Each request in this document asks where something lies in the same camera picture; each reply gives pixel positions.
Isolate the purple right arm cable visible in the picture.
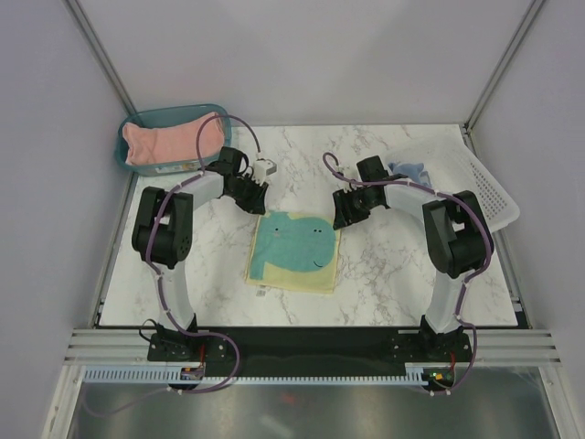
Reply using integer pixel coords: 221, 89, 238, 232
322, 152, 495, 397

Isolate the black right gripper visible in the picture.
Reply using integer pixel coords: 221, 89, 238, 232
333, 186, 378, 230

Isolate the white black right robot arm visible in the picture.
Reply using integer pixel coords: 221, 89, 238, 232
323, 152, 494, 360

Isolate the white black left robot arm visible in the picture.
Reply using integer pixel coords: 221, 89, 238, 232
132, 147, 277, 360

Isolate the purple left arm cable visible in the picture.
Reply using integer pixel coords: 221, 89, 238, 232
81, 113, 264, 417

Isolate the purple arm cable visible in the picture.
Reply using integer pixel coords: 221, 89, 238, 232
322, 152, 495, 397
81, 113, 264, 417

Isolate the yellow green towel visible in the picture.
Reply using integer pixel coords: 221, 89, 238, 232
245, 211, 340, 294

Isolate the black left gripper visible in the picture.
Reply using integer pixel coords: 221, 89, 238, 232
226, 175, 268, 217

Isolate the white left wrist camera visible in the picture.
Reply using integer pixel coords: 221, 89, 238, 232
252, 158, 277, 185

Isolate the white perforated plastic basket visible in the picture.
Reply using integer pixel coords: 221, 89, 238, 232
386, 125, 520, 232

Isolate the blue towel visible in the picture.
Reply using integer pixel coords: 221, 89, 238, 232
388, 162, 432, 187

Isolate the teal transparent plastic bin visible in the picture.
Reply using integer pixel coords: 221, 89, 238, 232
114, 103, 232, 177

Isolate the pink towel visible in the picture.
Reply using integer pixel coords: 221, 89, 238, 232
122, 112, 226, 166

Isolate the aluminium frame rail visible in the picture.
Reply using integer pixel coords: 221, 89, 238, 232
65, 327, 560, 366

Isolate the white slotted cable duct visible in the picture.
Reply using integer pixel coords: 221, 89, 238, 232
81, 363, 453, 386

